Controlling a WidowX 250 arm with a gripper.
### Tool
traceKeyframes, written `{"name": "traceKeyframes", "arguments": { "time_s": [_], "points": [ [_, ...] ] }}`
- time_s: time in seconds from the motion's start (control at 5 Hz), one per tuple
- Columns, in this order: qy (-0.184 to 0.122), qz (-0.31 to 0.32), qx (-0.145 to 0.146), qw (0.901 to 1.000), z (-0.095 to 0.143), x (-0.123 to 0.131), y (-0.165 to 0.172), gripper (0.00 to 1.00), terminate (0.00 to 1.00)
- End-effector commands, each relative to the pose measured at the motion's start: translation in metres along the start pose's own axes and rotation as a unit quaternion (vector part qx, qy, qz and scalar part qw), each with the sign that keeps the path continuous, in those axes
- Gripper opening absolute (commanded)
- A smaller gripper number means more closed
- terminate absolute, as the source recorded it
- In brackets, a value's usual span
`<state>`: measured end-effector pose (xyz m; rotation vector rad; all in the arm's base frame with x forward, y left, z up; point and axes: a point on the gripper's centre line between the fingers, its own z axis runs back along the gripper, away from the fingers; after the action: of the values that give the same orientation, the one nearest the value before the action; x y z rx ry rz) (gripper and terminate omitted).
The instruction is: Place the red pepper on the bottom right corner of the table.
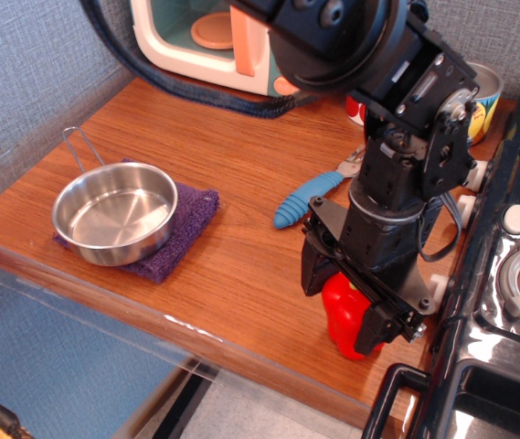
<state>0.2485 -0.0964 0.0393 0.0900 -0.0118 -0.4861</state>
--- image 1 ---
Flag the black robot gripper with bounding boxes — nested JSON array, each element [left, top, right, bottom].
[[301, 192, 437, 356]]

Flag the red toy bell pepper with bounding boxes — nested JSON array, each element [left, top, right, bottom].
[[321, 273, 371, 360]]

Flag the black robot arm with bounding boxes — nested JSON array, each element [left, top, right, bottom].
[[237, 1, 478, 356]]

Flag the white stove knob bottom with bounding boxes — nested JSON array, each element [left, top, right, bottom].
[[428, 273, 450, 312]]

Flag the white stove knob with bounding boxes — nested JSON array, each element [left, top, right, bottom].
[[428, 273, 450, 312], [457, 195, 476, 229], [463, 160, 489, 193]]

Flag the white stove knob middle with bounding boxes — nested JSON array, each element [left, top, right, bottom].
[[457, 195, 476, 229]]

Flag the black toy stove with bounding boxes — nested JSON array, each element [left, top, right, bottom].
[[413, 97, 520, 438]]

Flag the purple knitted cloth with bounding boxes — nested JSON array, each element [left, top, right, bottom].
[[54, 182, 219, 284]]

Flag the white stove knob top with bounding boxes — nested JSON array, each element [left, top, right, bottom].
[[463, 160, 489, 193]]

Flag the tomato sauce can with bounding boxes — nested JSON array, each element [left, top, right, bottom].
[[345, 95, 366, 126]]

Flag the stainless steel pan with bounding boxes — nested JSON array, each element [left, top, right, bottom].
[[51, 126, 179, 267]]

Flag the pineapple slices can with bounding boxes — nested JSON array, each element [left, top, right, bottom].
[[468, 62, 504, 145]]

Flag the teal toy microwave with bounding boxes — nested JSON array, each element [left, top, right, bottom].
[[130, 0, 298, 97]]

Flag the black oven door handle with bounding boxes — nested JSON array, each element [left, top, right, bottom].
[[362, 363, 431, 438]]

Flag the blue handled toy fork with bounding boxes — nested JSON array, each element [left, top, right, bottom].
[[272, 145, 366, 230]]

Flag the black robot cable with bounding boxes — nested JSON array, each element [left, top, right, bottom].
[[79, 0, 320, 120]]

